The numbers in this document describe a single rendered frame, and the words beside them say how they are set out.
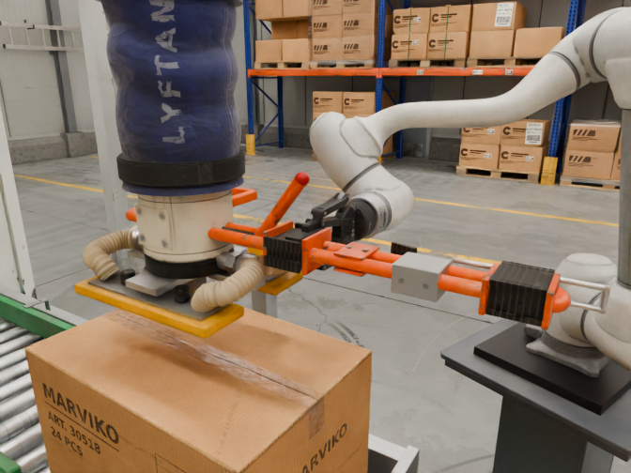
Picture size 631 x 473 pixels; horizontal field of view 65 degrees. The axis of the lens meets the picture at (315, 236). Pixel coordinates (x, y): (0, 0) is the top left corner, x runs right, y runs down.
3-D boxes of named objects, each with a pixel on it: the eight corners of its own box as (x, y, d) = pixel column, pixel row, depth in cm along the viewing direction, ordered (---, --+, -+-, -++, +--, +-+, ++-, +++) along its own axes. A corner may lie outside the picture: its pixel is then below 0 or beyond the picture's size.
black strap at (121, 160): (91, 178, 88) (88, 156, 87) (186, 160, 107) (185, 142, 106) (183, 193, 77) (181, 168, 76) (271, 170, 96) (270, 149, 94)
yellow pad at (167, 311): (73, 293, 95) (69, 268, 94) (117, 276, 103) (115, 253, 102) (206, 340, 78) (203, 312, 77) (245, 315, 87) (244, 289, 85)
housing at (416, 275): (389, 293, 72) (390, 264, 70) (406, 277, 77) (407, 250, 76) (436, 304, 68) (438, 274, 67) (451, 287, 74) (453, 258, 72)
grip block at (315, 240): (259, 267, 81) (258, 233, 79) (293, 250, 89) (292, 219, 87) (302, 277, 77) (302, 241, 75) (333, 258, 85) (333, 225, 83)
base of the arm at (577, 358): (539, 324, 148) (542, 307, 147) (621, 353, 133) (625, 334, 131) (509, 344, 137) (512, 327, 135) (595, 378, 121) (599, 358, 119)
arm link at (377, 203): (390, 236, 102) (378, 244, 97) (351, 230, 107) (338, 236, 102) (392, 193, 99) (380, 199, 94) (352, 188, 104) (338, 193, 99)
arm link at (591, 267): (582, 316, 140) (594, 243, 134) (632, 349, 123) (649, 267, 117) (530, 321, 138) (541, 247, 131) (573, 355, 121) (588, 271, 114)
